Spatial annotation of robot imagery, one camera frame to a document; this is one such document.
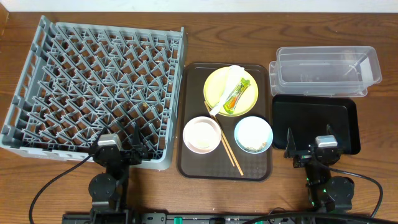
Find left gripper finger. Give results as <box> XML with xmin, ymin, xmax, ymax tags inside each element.
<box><xmin>93</xmin><ymin>128</ymin><xmax>108</xmax><ymax>146</ymax></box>
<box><xmin>132</xmin><ymin>124</ymin><xmax>149</xmax><ymax>161</ymax></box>

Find light blue bowl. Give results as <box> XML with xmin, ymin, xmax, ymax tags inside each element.
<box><xmin>234</xmin><ymin>116</ymin><xmax>274</xmax><ymax>154</ymax></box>

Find pink bowl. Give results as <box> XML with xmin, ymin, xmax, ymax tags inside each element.
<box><xmin>183</xmin><ymin>116</ymin><xmax>221</xmax><ymax>154</ymax></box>

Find green orange snack wrapper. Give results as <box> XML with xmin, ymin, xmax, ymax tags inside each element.
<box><xmin>223</xmin><ymin>78</ymin><xmax>251</xmax><ymax>114</ymax></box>

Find white paper napkin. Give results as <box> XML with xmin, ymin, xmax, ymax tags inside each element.
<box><xmin>210</xmin><ymin>65</ymin><xmax>244</xmax><ymax>116</ymax></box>

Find rice food scraps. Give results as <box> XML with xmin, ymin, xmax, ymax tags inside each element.
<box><xmin>244</xmin><ymin>142</ymin><xmax>267</xmax><ymax>153</ymax></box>

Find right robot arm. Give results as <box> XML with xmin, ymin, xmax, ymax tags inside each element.
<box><xmin>284</xmin><ymin>125</ymin><xmax>354</xmax><ymax>212</ymax></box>

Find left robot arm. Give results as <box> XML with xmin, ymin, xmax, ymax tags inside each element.
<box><xmin>88</xmin><ymin>125</ymin><xmax>148</xmax><ymax>224</ymax></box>

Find black waste tray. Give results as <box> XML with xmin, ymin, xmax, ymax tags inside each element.
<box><xmin>272</xmin><ymin>95</ymin><xmax>361</xmax><ymax>155</ymax></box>

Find clear plastic waste bin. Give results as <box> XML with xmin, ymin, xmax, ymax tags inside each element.
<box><xmin>269</xmin><ymin>46</ymin><xmax>382</xmax><ymax>97</ymax></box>

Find grey plastic dish rack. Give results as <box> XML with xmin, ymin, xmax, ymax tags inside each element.
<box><xmin>1</xmin><ymin>17</ymin><xmax>187</xmax><ymax>170</ymax></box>

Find brown serving tray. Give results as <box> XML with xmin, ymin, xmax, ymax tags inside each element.
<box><xmin>177</xmin><ymin>63</ymin><xmax>272</xmax><ymax>182</ymax></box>

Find yellow round plate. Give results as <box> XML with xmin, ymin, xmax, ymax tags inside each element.
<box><xmin>203</xmin><ymin>67</ymin><xmax>259</xmax><ymax>116</ymax></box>

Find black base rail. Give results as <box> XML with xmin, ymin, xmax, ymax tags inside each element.
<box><xmin>61</xmin><ymin>212</ymin><xmax>398</xmax><ymax>224</ymax></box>

